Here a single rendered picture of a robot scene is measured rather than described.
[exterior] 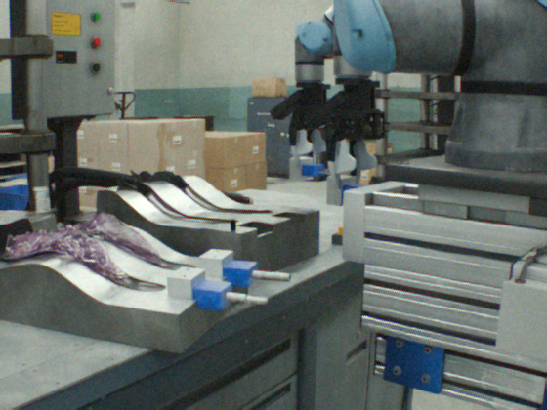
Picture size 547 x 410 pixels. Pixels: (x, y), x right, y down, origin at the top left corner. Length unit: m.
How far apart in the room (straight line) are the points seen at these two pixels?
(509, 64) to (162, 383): 0.63
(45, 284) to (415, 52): 0.56
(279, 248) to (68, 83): 0.95
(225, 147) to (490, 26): 5.15
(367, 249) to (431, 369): 0.19
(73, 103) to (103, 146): 3.65
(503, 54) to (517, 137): 0.09
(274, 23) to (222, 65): 1.20
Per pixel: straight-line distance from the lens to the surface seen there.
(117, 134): 5.33
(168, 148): 5.04
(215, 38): 9.89
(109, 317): 0.80
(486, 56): 0.69
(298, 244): 1.17
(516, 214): 0.69
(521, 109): 0.69
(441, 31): 0.67
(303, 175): 1.53
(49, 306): 0.86
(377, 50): 0.66
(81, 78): 1.86
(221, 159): 5.78
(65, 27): 1.83
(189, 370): 0.94
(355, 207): 0.77
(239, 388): 1.08
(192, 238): 1.08
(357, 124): 1.14
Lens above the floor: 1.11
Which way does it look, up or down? 10 degrees down
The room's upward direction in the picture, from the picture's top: straight up
